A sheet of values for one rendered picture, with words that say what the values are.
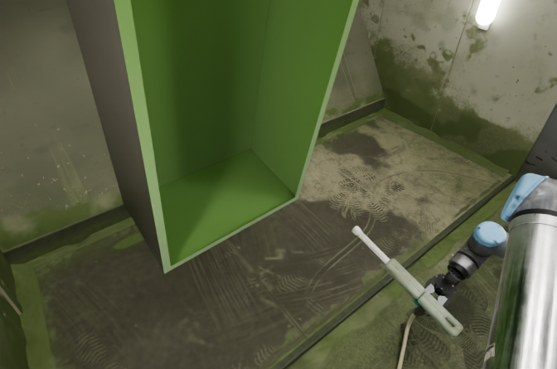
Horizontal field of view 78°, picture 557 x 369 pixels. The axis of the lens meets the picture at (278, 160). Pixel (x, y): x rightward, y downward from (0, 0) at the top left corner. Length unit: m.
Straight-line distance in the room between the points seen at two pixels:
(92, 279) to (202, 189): 0.73
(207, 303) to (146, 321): 0.26
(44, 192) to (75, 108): 0.44
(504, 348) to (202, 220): 1.01
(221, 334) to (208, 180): 0.63
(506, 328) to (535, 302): 0.07
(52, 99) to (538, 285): 1.96
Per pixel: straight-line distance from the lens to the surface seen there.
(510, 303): 0.74
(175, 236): 1.34
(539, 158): 2.67
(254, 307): 1.65
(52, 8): 2.17
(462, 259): 1.50
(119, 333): 1.70
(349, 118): 2.80
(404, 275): 1.39
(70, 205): 2.01
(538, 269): 0.76
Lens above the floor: 1.46
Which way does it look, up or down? 36 degrees down
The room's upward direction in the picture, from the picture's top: 1 degrees clockwise
